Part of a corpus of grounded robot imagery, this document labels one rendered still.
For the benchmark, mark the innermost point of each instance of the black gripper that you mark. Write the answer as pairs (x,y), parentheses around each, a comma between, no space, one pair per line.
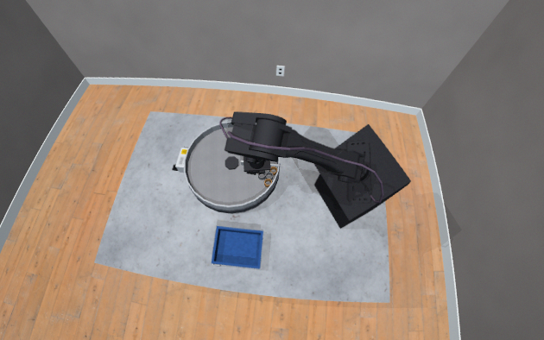
(259,167)

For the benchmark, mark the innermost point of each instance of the blue open crate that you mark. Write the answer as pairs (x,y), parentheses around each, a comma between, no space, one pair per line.
(237,247)

